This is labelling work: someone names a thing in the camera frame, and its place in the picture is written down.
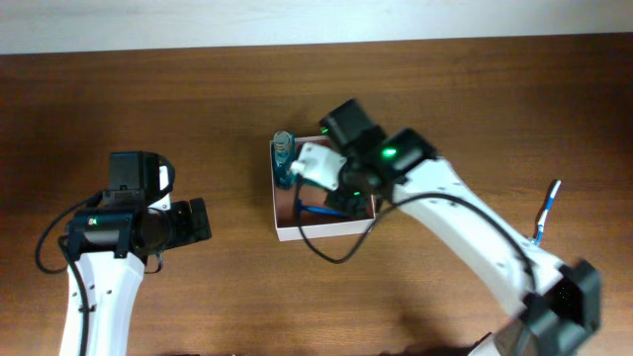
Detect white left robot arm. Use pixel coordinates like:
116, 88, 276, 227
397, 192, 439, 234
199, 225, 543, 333
58, 151, 212, 355

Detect blue white toothbrush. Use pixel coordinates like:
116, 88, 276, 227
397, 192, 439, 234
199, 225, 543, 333
529, 179, 562, 246

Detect pink cardboard box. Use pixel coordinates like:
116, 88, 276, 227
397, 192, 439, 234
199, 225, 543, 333
270, 140, 377, 242

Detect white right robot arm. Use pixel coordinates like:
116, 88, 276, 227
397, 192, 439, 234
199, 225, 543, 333
319, 100, 601, 356

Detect teal mouthwash bottle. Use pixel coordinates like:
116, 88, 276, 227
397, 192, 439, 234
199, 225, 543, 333
272, 131, 296, 190

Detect blue disposable razor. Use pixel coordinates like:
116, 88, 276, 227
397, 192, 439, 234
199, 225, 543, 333
296, 200, 349, 219

